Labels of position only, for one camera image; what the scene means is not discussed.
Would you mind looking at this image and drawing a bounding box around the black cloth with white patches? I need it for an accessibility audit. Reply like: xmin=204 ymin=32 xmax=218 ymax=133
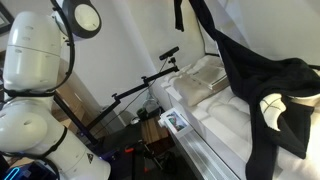
xmin=173 ymin=0 xmax=320 ymax=180

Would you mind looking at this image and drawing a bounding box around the green object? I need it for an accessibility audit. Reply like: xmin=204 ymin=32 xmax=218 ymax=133
xmin=136 ymin=107 xmax=152 ymax=122

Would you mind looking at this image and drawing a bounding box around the beige pillow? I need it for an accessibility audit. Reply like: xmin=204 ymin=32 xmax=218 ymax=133
xmin=174 ymin=76 xmax=215 ymax=108

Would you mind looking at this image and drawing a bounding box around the white panel with picture sticker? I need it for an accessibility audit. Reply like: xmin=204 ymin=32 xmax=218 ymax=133
xmin=159 ymin=107 xmax=195 ymax=137

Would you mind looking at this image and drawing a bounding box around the wooden stool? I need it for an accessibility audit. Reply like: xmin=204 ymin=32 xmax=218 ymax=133
xmin=140 ymin=116 xmax=174 ymax=148

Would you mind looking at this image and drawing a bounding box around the black folded tripod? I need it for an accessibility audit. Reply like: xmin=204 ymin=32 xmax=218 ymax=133
xmin=131 ymin=139 xmax=179 ymax=176

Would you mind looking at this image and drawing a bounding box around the white tufted mattress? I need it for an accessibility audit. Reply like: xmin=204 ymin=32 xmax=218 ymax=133
xmin=161 ymin=54 xmax=320 ymax=180

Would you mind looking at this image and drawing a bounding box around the wooden shelf unit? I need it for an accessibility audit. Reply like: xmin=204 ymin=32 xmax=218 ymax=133
xmin=49 ymin=71 xmax=109 ymax=139

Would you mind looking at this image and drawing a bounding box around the blue lit device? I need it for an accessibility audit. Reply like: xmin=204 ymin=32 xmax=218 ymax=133
xmin=0 ymin=162 xmax=33 ymax=180

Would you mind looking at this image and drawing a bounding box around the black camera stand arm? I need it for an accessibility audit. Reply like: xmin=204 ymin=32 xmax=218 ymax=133
xmin=53 ymin=56 xmax=181 ymax=145

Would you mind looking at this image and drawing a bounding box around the black camera bar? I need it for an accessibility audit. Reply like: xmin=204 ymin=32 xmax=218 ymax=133
xmin=158 ymin=46 xmax=180 ymax=61

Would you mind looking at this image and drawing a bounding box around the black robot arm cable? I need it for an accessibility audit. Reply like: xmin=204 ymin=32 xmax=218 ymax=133
xmin=1 ymin=0 xmax=76 ymax=99

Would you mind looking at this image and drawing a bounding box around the black wall picture frame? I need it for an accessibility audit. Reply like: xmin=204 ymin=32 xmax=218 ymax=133
xmin=0 ymin=1 xmax=15 ymax=35

